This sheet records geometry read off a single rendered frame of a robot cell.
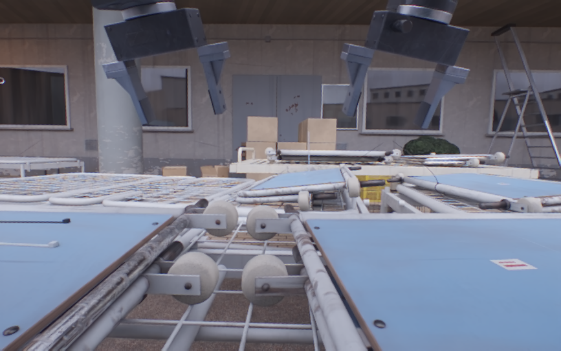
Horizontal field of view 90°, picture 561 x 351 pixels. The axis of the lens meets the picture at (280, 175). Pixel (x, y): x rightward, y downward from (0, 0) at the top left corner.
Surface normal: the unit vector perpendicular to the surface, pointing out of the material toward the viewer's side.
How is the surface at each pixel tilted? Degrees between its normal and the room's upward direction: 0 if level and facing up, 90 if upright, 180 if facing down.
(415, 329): 3
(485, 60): 90
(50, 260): 5
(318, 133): 90
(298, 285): 91
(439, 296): 3
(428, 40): 113
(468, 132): 90
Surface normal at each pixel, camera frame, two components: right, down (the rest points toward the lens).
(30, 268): 0.01, -0.98
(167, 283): -0.03, 0.14
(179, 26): -0.11, 0.48
